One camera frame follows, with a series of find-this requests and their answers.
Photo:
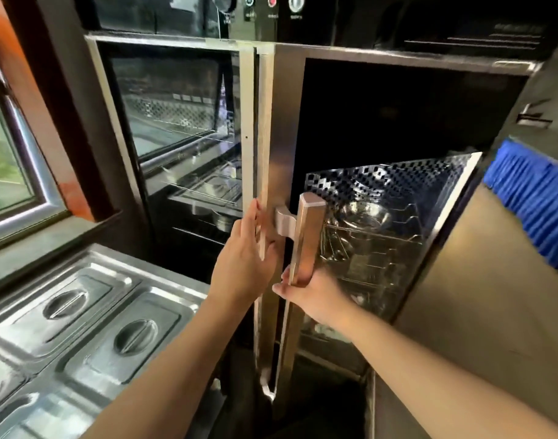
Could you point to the person's left hand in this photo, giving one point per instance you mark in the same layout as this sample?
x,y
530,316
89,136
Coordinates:
x,y
240,265

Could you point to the person's right hand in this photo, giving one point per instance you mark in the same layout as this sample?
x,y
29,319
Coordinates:
x,y
322,301

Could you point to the person's left fingers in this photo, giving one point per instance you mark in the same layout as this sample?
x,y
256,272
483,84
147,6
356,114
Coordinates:
x,y
273,237

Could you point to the person's right thumb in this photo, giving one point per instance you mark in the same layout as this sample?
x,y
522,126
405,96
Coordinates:
x,y
285,290

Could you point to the steel framed glass cabinet door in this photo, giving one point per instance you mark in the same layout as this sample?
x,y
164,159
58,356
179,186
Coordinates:
x,y
283,132
178,109

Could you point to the person's left forearm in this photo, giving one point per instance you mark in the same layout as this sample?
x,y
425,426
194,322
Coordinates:
x,y
182,374

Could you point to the person's right forearm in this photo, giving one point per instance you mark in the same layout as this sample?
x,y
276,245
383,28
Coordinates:
x,y
420,374

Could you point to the small steel pot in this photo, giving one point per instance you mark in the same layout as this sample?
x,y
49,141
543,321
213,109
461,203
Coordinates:
x,y
226,221

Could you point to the stainless steel bowl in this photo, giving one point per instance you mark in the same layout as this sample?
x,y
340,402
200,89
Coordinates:
x,y
363,217

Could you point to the stainless steel pan lid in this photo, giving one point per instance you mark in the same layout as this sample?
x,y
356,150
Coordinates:
x,y
45,418
63,306
132,338
2,384

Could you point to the stainless steel cabinet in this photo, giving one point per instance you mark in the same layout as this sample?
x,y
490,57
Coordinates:
x,y
480,292

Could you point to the silver round knob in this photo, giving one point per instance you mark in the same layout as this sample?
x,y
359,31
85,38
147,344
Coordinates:
x,y
296,2

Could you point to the black cabinet control panel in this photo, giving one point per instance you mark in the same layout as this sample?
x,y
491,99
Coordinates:
x,y
361,18

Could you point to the black round dial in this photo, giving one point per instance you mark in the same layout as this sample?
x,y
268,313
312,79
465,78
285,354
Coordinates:
x,y
224,1

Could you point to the stainless steel food warmer counter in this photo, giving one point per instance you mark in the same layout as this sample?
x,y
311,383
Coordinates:
x,y
36,361

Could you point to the blue pleated cover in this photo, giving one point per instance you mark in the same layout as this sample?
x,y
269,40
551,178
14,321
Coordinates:
x,y
535,201

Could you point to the silver framed window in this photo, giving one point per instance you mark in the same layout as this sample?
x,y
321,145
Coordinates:
x,y
9,169

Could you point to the metal cabinet latch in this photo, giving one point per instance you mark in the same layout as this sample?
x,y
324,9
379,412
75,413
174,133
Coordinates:
x,y
534,115

